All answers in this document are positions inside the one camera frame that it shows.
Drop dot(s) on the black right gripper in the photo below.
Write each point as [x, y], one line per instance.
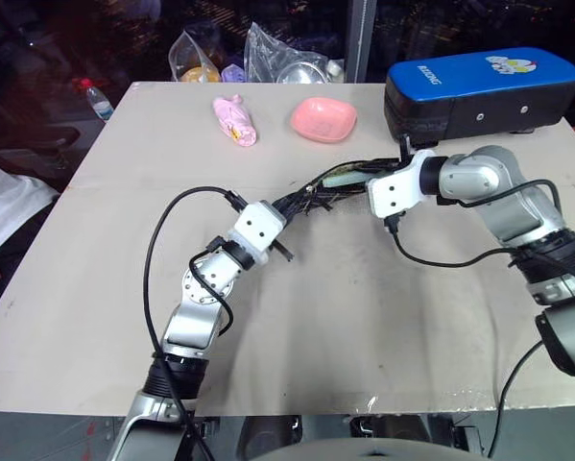
[405, 150]

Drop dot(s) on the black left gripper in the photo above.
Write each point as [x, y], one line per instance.
[283, 250]

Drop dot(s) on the green translucent glue stick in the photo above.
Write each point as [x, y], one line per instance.
[347, 179]

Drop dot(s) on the black grid pencil pouch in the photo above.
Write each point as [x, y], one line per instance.
[318, 193]

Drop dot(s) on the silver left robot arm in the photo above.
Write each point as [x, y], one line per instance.
[200, 302]

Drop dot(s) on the pink plastic bowl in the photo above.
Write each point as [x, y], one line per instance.
[323, 119]

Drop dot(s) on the round metal bowl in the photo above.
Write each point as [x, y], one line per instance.
[302, 73]

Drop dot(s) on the grey metal pillar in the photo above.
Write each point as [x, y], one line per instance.
[361, 41]

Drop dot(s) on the blue-topped black box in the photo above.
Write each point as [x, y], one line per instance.
[479, 93]

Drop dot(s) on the clear crinkled plastic bag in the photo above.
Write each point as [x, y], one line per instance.
[272, 55]

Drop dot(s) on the clear bag with orange item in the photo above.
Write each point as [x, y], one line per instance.
[193, 62]

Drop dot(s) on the red-capped water bottle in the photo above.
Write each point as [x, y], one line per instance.
[97, 102]

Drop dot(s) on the light grey rounded robot body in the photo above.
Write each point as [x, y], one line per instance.
[359, 451]

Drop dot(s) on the person in white clothes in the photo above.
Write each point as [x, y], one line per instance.
[8, 206]

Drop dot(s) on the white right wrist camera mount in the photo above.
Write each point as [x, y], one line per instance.
[397, 187]

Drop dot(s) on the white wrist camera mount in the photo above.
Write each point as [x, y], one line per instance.
[258, 228]
[397, 187]

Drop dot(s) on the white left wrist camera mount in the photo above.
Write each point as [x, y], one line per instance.
[258, 228]

